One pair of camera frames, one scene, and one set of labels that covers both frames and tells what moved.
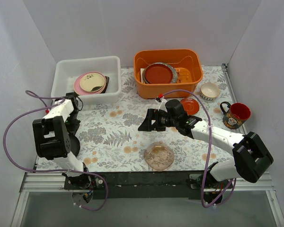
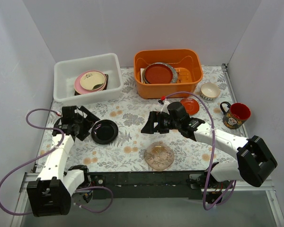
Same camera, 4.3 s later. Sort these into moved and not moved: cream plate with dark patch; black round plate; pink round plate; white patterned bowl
Moved: black round plate
Not moved: white patterned bowl; cream plate with dark patch; pink round plate
